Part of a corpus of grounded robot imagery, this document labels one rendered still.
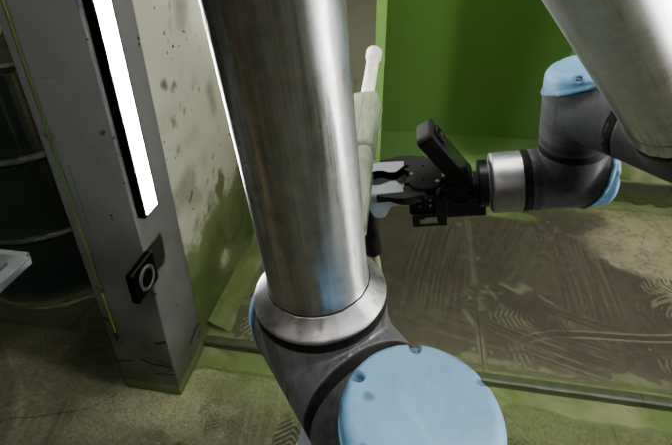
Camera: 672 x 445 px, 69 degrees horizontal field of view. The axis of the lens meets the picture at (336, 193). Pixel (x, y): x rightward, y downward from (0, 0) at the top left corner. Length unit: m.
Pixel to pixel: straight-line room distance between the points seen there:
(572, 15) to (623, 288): 1.80
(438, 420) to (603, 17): 0.34
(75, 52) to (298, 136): 0.77
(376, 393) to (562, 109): 0.41
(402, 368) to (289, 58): 0.30
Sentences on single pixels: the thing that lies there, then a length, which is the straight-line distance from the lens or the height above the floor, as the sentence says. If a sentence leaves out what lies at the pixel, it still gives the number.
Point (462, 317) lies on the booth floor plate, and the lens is 1.80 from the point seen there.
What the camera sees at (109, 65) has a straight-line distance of 1.08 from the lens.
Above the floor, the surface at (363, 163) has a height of 0.96.
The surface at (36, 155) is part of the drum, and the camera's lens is 1.80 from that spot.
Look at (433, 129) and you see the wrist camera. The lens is 0.69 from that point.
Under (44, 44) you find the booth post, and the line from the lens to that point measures 1.13.
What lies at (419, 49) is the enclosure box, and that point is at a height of 0.86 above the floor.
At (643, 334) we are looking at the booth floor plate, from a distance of 1.98.
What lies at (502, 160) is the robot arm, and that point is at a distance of 0.73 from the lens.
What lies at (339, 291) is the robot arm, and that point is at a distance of 0.49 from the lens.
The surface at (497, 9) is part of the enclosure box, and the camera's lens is 1.66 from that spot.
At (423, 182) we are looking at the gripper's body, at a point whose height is 0.94.
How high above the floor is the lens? 1.30
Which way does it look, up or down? 32 degrees down
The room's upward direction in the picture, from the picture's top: straight up
